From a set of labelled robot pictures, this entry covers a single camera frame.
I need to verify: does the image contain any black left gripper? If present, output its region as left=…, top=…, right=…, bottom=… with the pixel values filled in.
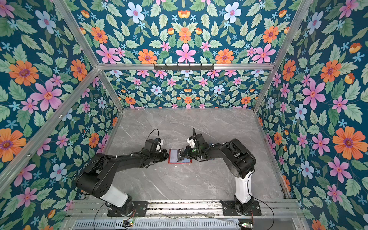
left=149, top=149, right=171, bottom=163

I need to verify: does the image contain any red leather card holder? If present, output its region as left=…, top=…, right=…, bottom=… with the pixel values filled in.
left=168, top=149, right=192, bottom=164

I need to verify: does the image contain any black VIP card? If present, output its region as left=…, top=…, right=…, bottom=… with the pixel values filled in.
left=168, top=149, right=182, bottom=163

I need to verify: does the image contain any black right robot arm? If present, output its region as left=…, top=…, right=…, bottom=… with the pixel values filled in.
left=177, top=134, right=256, bottom=215

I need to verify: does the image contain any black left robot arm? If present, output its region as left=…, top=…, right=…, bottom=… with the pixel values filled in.
left=74, top=150, right=169, bottom=215

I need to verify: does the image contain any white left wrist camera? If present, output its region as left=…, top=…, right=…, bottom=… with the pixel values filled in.
left=144, top=138, right=164, bottom=152

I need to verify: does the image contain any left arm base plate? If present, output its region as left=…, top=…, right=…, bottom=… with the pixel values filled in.
left=107, top=201, right=148, bottom=217

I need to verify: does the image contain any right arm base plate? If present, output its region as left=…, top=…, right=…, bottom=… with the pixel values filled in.
left=220, top=200, right=262, bottom=217

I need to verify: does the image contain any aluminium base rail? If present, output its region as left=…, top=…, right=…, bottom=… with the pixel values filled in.
left=66, top=199, right=304, bottom=219

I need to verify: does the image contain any aluminium frame left beam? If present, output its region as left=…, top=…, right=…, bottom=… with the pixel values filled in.
left=1, top=67, right=99, bottom=196

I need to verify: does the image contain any aluminium frame beam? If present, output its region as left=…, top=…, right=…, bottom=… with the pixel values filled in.
left=98, top=63, right=275, bottom=71
left=1, top=67, right=99, bottom=196

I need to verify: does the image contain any aluminium frame back beam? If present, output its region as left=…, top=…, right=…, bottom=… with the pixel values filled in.
left=98, top=63, right=275, bottom=71

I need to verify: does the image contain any aluminium frame right post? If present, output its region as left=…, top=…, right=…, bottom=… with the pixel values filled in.
left=253, top=0, right=313, bottom=114

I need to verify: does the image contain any aluminium frame corner post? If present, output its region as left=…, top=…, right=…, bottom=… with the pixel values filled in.
left=53, top=1, right=124, bottom=113

